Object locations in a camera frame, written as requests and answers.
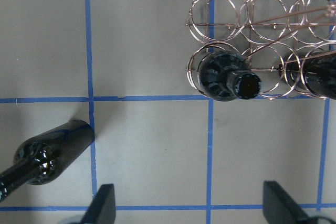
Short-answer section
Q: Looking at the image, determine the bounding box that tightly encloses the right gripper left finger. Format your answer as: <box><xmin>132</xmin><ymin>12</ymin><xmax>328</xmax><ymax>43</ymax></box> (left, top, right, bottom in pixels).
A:
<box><xmin>79</xmin><ymin>184</ymin><xmax>116</xmax><ymax>224</ymax></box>

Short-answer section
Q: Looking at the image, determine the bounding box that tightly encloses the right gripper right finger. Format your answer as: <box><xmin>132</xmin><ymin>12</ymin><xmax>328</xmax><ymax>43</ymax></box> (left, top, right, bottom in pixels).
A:
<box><xmin>262</xmin><ymin>181</ymin><xmax>315</xmax><ymax>224</ymax></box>

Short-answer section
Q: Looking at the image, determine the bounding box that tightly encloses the dark wine bottle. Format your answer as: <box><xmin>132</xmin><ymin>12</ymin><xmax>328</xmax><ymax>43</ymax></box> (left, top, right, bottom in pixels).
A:
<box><xmin>198</xmin><ymin>50</ymin><xmax>261</xmax><ymax>102</ymax></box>
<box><xmin>282</xmin><ymin>49</ymin><xmax>335</xmax><ymax>99</ymax></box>
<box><xmin>1</xmin><ymin>120</ymin><xmax>95</xmax><ymax>201</ymax></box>

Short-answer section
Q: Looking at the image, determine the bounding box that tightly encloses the copper wire bottle basket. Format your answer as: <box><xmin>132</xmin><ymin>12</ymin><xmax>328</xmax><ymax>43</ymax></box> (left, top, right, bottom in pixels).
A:
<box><xmin>186</xmin><ymin>0</ymin><xmax>335</xmax><ymax>100</ymax></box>

